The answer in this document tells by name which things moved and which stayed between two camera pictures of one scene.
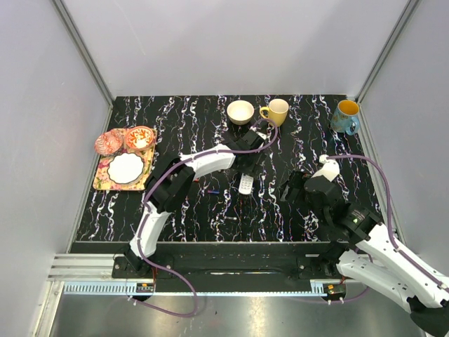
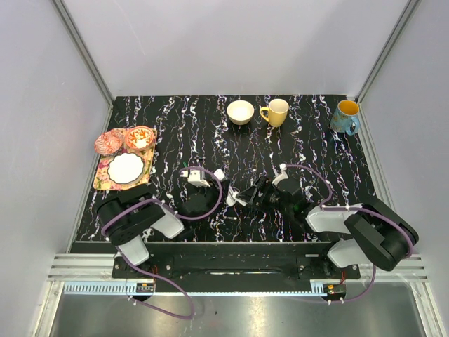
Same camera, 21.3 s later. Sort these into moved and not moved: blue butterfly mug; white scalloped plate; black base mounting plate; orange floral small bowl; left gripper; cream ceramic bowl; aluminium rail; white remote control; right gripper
Moved: white remote control; left gripper; right gripper
Not moved: white scalloped plate; cream ceramic bowl; orange floral small bowl; black base mounting plate; aluminium rail; blue butterfly mug
